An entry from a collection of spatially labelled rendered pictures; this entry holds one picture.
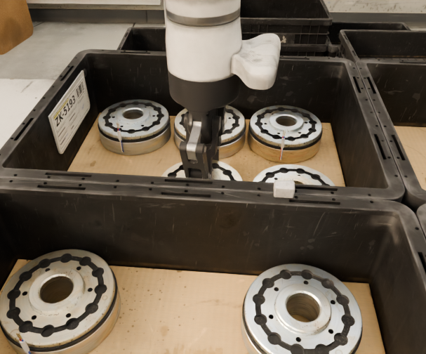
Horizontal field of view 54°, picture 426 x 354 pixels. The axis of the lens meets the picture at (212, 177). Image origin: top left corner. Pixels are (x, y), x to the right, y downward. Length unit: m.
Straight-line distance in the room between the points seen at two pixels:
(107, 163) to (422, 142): 0.45
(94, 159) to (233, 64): 0.27
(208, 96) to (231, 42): 0.06
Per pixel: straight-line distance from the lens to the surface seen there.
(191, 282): 0.44
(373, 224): 0.40
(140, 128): 0.60
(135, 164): 0.58
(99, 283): 0.42
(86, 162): 0.60
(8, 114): 1.03
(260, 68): 0.39
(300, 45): 1.86
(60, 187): 0.41
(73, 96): 0.61
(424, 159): 0.65
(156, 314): 0.42
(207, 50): 0.40
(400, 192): 0.42
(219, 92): 0.42
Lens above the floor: 1.18
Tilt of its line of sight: 40 degrees down
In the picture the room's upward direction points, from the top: straight up
